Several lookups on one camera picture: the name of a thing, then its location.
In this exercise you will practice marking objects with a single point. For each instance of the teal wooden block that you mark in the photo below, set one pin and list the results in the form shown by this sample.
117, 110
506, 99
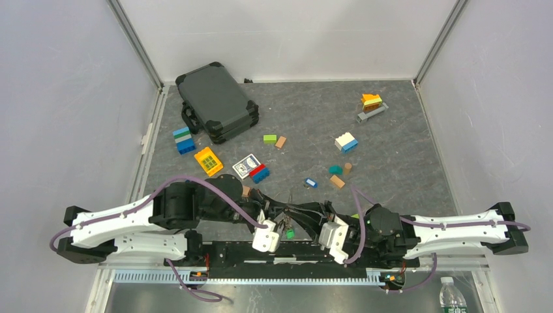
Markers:
336, 170

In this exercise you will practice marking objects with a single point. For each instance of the playing card box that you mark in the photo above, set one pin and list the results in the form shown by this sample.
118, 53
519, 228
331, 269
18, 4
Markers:
245, 166

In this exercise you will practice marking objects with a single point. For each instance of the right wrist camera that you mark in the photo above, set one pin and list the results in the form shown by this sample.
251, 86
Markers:
332, 236

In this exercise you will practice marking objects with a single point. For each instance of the tan wooden cylinder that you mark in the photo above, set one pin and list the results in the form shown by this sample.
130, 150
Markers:
347, 168

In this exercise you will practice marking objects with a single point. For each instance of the white cable duct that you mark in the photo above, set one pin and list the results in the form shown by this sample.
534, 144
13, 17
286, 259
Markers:
167, 276

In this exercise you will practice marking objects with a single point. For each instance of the light wooden block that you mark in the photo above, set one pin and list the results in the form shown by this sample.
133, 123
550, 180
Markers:
246, 191

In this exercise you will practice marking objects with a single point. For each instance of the orange wooden block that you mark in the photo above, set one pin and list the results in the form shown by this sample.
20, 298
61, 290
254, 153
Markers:
337, 182

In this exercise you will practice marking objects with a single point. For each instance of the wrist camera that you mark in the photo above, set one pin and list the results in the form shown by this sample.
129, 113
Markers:
265, 239
332, 236

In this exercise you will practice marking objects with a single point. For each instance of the green key tag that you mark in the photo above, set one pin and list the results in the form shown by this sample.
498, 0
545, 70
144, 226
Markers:
290, 234

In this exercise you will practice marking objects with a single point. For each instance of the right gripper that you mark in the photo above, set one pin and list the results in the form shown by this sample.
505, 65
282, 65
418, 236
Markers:
313, 220

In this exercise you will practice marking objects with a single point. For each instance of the red blue lego block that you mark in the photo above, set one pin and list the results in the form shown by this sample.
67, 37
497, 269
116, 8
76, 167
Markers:
259, 173

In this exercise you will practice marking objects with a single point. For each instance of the yellow lego plate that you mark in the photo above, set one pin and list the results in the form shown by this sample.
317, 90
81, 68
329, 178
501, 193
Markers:
209, 162

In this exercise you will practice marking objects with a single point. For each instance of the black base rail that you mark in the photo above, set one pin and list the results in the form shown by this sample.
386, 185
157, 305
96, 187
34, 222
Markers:
293, 259

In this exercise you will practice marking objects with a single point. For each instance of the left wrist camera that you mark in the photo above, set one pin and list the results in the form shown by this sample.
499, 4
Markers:
265, 239

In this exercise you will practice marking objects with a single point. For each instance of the metal keyring plate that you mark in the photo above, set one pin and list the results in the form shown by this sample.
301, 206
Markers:
285, 224

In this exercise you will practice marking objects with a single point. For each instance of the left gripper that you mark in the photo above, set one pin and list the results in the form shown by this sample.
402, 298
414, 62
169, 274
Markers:
267, 205

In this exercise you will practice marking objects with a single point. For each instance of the grey lego piece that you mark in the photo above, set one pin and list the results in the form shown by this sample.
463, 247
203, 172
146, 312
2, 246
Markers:
364, 116

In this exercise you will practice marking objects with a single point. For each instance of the green lego brick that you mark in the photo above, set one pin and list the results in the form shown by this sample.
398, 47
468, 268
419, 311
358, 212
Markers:
270, 138

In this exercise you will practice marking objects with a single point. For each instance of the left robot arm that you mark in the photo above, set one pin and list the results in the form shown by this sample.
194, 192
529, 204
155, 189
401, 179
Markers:
162, 225

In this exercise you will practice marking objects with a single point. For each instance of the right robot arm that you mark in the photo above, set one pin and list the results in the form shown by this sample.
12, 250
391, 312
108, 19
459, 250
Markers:
391, 237

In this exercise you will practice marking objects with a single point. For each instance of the blue green white lego stack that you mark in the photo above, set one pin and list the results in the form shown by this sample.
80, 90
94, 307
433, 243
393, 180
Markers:
183, 140

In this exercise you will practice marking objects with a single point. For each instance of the white blue lego block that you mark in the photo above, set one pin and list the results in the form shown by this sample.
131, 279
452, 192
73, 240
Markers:
346, 142

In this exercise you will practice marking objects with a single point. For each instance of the black hard case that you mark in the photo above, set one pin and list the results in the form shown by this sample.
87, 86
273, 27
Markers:
213, 101

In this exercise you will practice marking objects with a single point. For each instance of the plastic water bottle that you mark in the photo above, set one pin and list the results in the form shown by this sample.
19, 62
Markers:
451, 298

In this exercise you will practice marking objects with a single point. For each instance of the tan wooden block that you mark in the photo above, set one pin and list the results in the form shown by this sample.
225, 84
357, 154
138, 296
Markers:
280, 142

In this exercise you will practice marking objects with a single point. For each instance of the blue key tag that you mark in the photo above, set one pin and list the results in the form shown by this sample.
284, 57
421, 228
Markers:
310, 183

